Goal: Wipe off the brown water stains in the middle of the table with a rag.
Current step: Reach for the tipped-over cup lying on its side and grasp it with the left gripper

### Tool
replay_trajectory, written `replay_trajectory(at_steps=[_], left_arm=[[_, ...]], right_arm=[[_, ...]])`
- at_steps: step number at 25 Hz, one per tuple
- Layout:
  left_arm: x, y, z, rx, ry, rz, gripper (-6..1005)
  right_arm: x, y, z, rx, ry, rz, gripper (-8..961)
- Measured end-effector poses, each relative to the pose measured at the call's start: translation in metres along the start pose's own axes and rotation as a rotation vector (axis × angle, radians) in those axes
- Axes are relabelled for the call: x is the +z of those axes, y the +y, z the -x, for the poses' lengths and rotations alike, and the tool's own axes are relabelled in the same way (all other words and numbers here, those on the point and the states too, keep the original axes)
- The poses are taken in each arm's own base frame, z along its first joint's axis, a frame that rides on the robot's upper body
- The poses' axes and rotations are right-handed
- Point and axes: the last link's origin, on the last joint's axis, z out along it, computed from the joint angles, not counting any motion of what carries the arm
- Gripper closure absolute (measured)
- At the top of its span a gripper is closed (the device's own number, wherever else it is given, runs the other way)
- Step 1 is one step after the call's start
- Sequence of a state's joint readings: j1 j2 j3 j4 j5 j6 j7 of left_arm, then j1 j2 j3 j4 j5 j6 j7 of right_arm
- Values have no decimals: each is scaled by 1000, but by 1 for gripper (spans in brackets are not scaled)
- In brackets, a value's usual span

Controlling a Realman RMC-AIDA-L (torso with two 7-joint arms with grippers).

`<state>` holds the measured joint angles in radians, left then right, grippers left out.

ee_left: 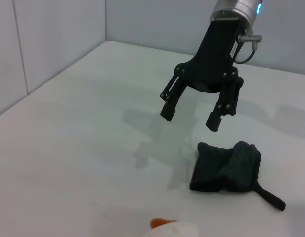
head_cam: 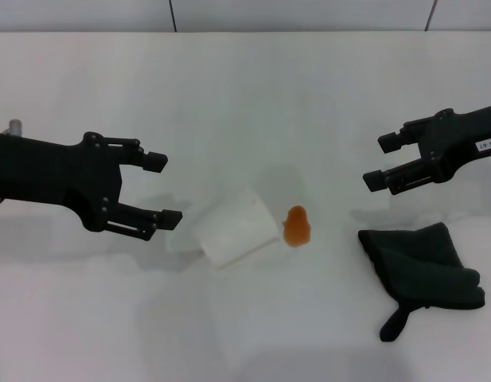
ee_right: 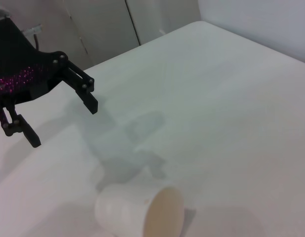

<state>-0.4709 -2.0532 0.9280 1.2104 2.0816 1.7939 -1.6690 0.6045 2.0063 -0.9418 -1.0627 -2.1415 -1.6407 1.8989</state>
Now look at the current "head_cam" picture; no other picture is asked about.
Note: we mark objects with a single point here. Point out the brown liquid stain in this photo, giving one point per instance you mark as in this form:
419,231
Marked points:
297,228

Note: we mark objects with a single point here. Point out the dark blue rag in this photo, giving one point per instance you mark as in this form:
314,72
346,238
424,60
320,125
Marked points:
420,262

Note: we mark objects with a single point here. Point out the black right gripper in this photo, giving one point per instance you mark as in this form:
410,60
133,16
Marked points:
456,139

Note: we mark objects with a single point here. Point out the white paper cup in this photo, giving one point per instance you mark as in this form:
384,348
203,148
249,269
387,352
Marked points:
239,228

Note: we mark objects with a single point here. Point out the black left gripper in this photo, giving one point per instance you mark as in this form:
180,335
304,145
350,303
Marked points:
50,171

